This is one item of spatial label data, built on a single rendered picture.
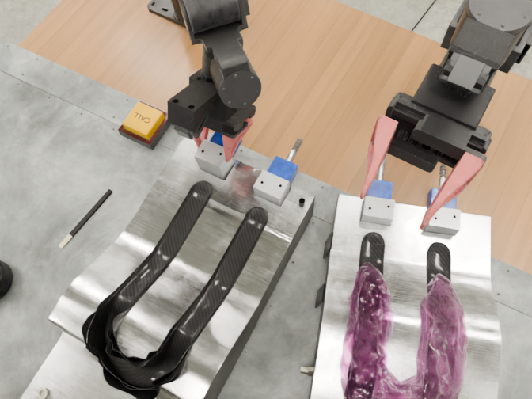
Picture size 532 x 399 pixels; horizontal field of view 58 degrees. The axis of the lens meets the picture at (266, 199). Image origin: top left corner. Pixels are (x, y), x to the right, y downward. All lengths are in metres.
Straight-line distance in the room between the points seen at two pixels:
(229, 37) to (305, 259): 0.41
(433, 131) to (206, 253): 0.44
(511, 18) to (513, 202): 0.55
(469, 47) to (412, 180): 0.52
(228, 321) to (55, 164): 0.50
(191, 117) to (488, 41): 0.37
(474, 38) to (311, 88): 0.61
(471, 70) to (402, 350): 0.45
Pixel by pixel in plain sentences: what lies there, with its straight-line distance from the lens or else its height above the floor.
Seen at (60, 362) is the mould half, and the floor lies 0.86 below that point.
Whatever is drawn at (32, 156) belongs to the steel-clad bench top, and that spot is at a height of 0.80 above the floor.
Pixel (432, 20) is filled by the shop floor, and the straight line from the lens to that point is 2.33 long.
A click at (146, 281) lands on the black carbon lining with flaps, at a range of 0.78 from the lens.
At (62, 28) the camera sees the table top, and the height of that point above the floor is 0.80.
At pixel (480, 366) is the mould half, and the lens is 0.79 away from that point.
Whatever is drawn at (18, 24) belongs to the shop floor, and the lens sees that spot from 2.57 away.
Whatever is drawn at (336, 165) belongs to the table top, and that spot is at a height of 0.80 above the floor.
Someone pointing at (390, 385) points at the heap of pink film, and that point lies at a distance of 0.75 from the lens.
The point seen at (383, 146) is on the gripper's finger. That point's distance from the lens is 0.48.
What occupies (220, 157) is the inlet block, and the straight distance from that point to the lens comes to 0.79.
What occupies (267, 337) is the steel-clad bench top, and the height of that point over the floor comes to 0.80.
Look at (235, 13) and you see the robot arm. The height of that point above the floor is 1.16.
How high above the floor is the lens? 1.63
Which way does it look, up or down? 67 degrees down
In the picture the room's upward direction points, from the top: 7 degrees counter-clockwise
